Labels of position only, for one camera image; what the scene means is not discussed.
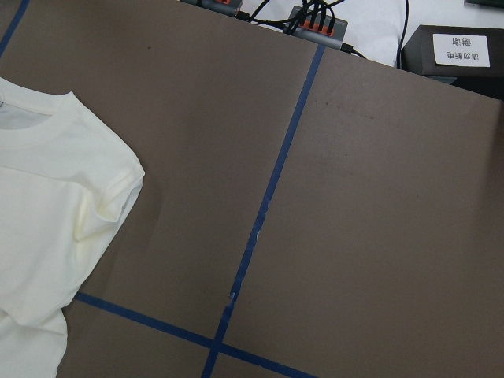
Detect brown paper table cover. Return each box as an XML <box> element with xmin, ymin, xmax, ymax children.
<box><xmin>1</xmin><ymin>1</ymin><xmax>503</xmax><ymax>377</ymax></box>

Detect black box with label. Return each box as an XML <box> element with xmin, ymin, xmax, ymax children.
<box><xmin>401</xmin><ymin>25</ymin><xmax>503</xmax><ymax>100</ymax></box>

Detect cream long-sleeve cat shirt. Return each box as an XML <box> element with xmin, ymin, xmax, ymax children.
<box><xmin>1</xmin><ymin>80</ymin><xmax>144</xmax><ymax>377</ymax></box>

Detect grey usb hub orange ports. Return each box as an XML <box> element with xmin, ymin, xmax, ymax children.
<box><xmin>283</xmin><ymin>6</ymin><xmax>348</xmax><ymax>50</ymax></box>

